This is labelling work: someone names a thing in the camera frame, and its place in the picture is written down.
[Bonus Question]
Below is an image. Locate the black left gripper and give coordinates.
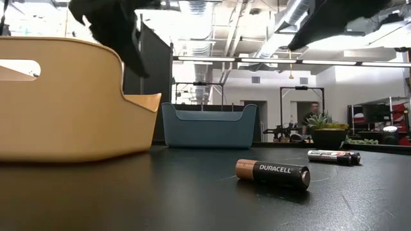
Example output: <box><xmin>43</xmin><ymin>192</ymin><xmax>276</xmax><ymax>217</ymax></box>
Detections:
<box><xmin>68</xmin><ymin>0</ymin><xmax>161</xmax><ymax>79</ymax></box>

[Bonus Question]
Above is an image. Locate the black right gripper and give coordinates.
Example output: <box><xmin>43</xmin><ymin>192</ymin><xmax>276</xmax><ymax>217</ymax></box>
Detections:
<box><xmin>287</xmin><ymin>0</ymin><xmax>391</xmax><ymax>51</ymax></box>

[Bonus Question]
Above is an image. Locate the silver black Energizer battery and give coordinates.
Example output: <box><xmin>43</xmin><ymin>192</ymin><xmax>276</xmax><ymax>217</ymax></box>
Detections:
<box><xmin>307</xmin><ymin>150</ymin><xmax>353</xmax><ymax>166</ymax></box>
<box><xmin>317</xmin><ymin>150</ymin><xmax>362</xmax><ymax>166</ymax></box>

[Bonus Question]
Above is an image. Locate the black partition panel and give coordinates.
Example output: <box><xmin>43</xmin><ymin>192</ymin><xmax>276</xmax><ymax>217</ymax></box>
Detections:
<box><xmin>123</xmin><ymin>21</ymin><xmax>175</xmax><ymax>146</ymax></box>

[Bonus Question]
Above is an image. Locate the LED light bar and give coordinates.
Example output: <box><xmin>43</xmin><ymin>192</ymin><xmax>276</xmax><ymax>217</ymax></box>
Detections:
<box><xmin>172</xmin><ymin>55</ymin><xmax>411</xmax><ymax>69</ymax></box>

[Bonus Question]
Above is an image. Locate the yellow plastic bin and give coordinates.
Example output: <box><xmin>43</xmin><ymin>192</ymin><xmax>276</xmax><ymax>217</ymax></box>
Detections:
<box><xmin>0</xmin><ymin>36</ymin><xmax>162</xmax><ymax>164</ymax></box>

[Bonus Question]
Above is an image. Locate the standing person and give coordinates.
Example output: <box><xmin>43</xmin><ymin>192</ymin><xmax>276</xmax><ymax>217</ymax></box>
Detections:
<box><xmin>301</xmin><ymin>101</ymin><xmax>322</xmax><ymax>136</ymax></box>

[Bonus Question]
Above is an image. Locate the green spiky plant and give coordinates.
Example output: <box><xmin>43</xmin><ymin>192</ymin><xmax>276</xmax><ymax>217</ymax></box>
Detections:
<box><xmin>306</xmin><ymin>111</ymin><xmax>350</xmax><ymax>131</ymax></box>

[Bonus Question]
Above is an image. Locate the metal shelf with red items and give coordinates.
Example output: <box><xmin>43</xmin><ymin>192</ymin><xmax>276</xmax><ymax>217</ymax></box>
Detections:
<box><xmin>347</xmin><ymin>96</ymin><xmax>411</xmax><ymax>146</ymax></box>

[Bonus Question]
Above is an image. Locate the black plant pot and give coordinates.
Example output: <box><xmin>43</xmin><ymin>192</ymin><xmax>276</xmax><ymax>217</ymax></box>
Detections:
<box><xmin>310</xmin><ymin>128</ymin><xmax>348</xmax><ymax>150</ymax></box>

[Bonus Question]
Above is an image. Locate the blue plastic bin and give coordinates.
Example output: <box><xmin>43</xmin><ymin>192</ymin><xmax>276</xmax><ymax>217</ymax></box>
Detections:
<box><xmin>161</xmin><ymin>102</ymin><xmax>258</xmax><ymax>150</ymax></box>

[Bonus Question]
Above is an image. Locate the green garland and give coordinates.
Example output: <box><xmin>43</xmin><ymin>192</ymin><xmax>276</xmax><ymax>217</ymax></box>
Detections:
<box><xmin>344</xmin><ymin>135</ymin><xmax>380</xmax><ymax>146</ymax></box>

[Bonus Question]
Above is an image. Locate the round black speaker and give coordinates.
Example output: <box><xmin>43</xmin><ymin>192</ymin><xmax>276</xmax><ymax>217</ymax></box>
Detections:
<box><xmin>381</xmin><ymin>125</ymin><xmax>399</xmax><ymax>146</ymax></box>

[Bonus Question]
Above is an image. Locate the black copper Duracell battery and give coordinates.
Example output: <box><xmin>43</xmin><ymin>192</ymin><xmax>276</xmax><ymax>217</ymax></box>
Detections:
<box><xmin>235</xmin><ymin>158</ymin><xmax>311</xmax><ymax>191</ymax></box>

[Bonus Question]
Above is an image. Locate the black rig frame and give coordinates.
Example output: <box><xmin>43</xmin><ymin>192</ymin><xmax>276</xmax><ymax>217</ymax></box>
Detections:
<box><xmin>279</xmin><ymin>85</ymin><xmax>326</xmax><ymax>129</ymax></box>
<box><xmin>174</xmin><ymin>81</ymin><xmax>225</xmax><ymax>112</ymax></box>

